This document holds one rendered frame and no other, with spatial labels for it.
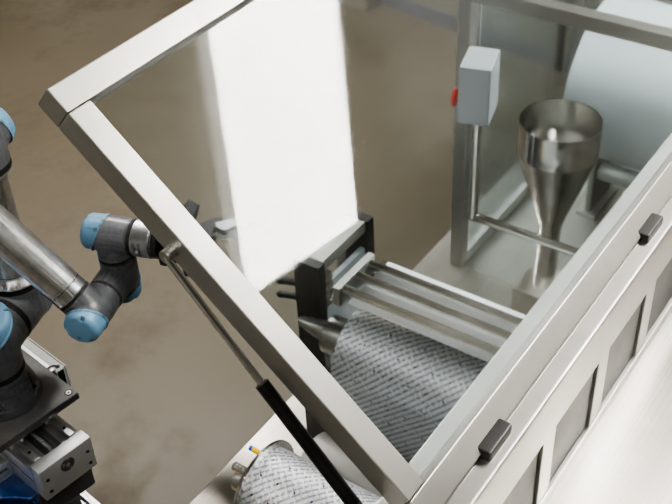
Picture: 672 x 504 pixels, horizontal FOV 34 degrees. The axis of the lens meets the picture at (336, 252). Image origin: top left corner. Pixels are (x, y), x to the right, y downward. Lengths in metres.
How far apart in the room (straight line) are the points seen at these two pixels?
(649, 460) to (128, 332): 2.60
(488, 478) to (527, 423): 0.09
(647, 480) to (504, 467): 0.32
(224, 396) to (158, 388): 0.22
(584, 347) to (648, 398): 0.27
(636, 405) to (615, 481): 0.14
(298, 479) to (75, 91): 0.72
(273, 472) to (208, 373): 2.04
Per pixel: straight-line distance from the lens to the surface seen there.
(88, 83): 1.08
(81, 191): 4.53
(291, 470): 1.58
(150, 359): 3.70
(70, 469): 2.45
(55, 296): 2.15
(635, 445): 1.47
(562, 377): 1.24
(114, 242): 2.17
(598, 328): 1.30
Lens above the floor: 2.53
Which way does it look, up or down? 39 degrees down
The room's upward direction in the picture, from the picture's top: 3 degrees counter-clockwise
